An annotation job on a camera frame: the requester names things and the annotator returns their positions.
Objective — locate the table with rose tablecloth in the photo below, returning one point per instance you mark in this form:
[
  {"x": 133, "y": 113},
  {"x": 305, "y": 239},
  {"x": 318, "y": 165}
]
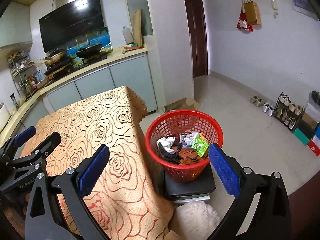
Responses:
[{"x": 105, "y": 120}]

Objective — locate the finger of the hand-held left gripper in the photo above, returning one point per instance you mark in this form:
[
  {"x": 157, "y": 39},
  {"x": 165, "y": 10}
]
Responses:
[
  {"x": 47, "y": 142},
  {"x": 25, "y": 133}
]

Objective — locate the row of pale shoes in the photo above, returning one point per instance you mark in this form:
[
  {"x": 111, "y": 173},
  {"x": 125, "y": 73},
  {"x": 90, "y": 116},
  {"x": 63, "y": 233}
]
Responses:
[{"x": 291, "y": 107}]

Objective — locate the black wok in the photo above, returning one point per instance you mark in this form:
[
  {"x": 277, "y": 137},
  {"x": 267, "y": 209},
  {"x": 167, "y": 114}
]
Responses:
[{"x": 88, "y": 50}]

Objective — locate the light green snack wrapper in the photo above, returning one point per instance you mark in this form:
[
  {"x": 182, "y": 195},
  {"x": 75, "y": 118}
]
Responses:
[{"x": 200, "y": 146}]

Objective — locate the white fluffy cushion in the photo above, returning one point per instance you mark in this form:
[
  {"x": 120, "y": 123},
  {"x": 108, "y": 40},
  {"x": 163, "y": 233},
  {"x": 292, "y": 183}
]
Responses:
[{"x": 195, "y": 217}]

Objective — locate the kitchen counter with cabinets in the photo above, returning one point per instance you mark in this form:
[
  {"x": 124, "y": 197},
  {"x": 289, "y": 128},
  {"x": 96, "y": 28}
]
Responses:
[{"x": 127, "y": 77}]

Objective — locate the frosted glass partition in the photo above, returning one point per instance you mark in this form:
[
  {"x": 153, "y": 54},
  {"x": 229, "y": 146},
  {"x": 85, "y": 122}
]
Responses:
[{"x": 146, "y": 5}]

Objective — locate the red plastic mesh basket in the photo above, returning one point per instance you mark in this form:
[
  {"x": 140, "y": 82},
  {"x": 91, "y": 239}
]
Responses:
[{"x": 180, "y": 122}]

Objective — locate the wooden cutting board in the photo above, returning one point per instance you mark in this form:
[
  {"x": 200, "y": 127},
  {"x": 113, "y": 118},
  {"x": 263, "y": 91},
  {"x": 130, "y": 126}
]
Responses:
[{"x": 137, "y": 30}]

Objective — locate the portable cooker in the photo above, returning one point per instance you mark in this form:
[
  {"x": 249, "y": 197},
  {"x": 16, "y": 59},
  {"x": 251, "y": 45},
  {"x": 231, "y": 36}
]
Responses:
[{"x": 58, "y": 69}]

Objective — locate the dark brown door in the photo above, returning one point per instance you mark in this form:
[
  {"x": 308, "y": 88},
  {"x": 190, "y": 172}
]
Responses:
[{"x": 197, "y": 30}]

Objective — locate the brown shoe box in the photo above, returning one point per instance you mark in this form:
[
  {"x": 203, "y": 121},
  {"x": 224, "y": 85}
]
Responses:
[{"x": 310, "y": 120}]

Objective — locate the beige shoe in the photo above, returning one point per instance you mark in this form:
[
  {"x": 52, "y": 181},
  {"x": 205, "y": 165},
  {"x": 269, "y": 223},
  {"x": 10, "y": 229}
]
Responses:
[
  {"x": 254, "y": 99},
  {"x": 260, "y": 102}
]

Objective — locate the translucent plastic bottle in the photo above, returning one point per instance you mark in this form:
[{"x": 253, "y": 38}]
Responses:
[{"x": 127, "y": 36}]

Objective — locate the brown paper bag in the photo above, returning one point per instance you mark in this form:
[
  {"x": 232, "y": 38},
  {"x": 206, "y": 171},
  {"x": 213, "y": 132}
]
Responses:
[{"x": 252, "y": 12}]

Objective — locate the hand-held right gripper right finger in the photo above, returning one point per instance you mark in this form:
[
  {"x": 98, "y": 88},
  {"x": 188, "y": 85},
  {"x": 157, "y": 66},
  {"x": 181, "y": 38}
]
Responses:
[{"x": 223, "y": 170}]

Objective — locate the teal shoe box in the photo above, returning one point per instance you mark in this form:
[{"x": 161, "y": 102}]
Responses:
[{"x": 301, "y": 137}]

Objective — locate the black seasoning packet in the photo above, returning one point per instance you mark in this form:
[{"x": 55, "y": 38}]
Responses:
[{"x": 14, "y": 101}]

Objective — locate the blue scenic backsplash picture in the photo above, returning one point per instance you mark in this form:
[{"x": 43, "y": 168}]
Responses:
[{"x": 100, "y": 38}]

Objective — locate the red shoe box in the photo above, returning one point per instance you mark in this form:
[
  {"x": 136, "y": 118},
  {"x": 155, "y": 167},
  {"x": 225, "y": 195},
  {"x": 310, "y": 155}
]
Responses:
[{"x": 313, "y": 148}]

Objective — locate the blue and white shoe box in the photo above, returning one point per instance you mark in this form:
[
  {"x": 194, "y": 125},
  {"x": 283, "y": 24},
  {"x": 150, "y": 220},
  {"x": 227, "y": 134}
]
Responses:
[{"x": 317, "y": 133}]

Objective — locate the dark shoe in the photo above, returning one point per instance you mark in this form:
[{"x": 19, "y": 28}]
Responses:
[{"x": 316, "y": 96}]

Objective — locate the dark brown wrapper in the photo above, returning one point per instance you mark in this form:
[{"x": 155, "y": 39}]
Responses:
[{"x": 172, "y": 156}]

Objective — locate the white tissue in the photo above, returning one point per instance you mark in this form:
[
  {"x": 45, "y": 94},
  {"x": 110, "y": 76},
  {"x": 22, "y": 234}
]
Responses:
[{"x": 166, "y": 142}]

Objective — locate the cardboard box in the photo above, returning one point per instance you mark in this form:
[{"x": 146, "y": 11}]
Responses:
[{"x": 178, "y": 105}]

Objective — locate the orange kitchen utensil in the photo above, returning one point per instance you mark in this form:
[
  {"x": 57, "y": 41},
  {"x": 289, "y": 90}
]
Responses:
[{"x": 131, "y": 47}]

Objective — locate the red hanging bag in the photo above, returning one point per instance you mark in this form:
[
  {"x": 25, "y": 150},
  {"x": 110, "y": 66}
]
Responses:
[{"x": 243, "y": 24}]

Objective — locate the black shoe rack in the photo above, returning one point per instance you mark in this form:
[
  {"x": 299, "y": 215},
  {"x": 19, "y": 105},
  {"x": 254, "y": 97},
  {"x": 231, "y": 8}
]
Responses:
[{"x": 276, "y": 110}]

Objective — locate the black range hood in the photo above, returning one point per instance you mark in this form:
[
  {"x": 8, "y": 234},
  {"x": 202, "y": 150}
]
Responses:
[{"x": 72, "y": 20}]

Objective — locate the silver foil wrapper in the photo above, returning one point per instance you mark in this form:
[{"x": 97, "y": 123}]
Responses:
[{"x": 186, "y": 140}]

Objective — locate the white rice cooker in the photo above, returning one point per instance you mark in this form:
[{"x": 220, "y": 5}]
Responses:
[{"x": 3, "y": 117}]

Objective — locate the golden cooking pot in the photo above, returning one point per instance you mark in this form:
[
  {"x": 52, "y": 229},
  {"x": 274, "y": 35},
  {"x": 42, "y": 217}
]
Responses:
[{"x": 56, "y": 55}]

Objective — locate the metal spice rack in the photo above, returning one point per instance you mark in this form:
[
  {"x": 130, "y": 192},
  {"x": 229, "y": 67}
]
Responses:
[{"x": 21, "y": 77}]

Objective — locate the black stool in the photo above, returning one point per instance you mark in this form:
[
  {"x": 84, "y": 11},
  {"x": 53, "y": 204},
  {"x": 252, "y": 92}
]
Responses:
[{"x": 190, "y": 187}]

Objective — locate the pale wall cabinets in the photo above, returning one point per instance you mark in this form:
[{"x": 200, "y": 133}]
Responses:
[{"x": 15, "y": 25}]

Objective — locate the red-brown wrapper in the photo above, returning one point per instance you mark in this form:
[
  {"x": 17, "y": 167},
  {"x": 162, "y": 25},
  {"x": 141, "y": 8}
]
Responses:
[{"x": 190, "y": 157}]

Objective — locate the white intercom phone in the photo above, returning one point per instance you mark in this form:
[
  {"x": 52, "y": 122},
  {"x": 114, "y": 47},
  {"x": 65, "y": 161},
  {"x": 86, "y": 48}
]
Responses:
[{"x": 274, "y": 3}]

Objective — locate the white shoe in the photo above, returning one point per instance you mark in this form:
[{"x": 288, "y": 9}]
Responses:
[
  {"x": 265, "y": 107},
  {"x": 270, "y": 110}
]

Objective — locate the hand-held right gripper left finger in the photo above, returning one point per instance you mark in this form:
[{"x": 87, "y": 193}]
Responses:
[{"x": 93, "y": 170}]

